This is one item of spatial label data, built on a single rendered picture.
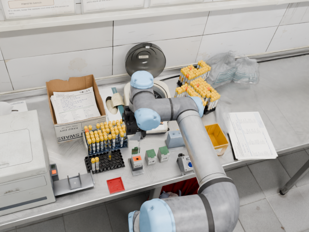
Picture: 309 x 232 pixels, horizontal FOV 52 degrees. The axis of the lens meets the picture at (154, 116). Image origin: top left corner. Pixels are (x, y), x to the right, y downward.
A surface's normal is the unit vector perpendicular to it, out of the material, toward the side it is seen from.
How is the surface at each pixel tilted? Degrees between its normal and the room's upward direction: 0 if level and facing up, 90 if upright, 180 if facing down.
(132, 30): 90
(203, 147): 12
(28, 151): 0
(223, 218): 29
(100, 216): 0
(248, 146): 0
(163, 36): 90
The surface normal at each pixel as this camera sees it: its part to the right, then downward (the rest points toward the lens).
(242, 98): 0.12, -0.63
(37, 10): 0.35, 0.79
